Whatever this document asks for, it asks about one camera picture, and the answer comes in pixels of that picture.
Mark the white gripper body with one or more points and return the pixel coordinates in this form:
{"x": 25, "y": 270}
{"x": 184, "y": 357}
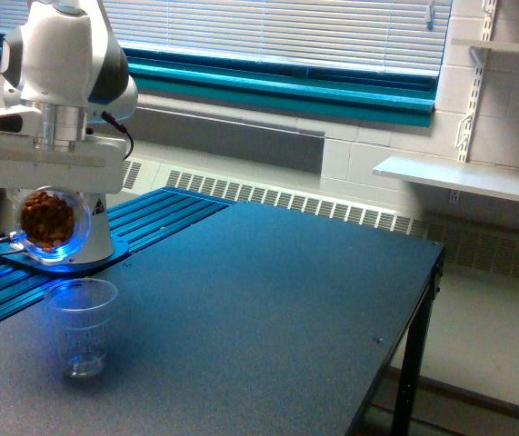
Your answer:
{"x": 47, "y": 144}

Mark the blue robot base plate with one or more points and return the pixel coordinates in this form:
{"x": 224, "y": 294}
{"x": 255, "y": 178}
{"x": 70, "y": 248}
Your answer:
{"x": 69, "y": 269}

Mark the black table leg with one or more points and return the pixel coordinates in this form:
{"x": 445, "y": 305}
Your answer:
{"x": 414, "y": 352}

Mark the white wall shelf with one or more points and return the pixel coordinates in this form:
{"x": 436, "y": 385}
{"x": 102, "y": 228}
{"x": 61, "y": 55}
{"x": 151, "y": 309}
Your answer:
{"x": 493, "y": 181}
{"x": 505, "y": 47}

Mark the white shelf bracket rail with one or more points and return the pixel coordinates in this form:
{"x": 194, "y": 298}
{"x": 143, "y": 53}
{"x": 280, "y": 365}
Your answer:
{"x": 479, "y": 52}

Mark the white wall shelf upper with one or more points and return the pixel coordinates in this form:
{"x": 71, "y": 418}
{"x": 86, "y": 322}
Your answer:
{"x": 505, "y": 47}

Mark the blue slotted aluminium rail bed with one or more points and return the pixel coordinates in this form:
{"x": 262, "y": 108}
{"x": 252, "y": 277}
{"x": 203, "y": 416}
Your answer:
{"x": 141, "y": 223}

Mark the clear cup with nuts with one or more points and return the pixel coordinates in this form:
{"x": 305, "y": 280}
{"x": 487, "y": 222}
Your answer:
{"x": 53, "y": 224}

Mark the clear plastic cup on table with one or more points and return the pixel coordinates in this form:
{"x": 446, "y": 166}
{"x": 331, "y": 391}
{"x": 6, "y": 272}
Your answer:
{"x": 80, "y": 310}

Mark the white window blinds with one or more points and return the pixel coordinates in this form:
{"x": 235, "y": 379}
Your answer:
{"x": 376, "y": 43}

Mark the white wall shelf lower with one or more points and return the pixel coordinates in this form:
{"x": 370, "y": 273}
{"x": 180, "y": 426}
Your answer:
{"x": 493, "y": 181}

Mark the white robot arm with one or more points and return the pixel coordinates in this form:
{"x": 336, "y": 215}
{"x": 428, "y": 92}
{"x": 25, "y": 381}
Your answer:
{"x": 63, "y": 70}

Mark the white radiator vent cover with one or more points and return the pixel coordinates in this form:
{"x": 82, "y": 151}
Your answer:
{"x": 468, "y": 245}

